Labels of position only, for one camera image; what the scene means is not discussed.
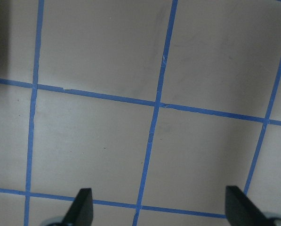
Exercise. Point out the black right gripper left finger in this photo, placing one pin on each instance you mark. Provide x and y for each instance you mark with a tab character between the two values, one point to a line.
81	211

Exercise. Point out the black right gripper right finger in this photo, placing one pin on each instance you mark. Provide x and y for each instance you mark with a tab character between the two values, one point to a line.
240	210

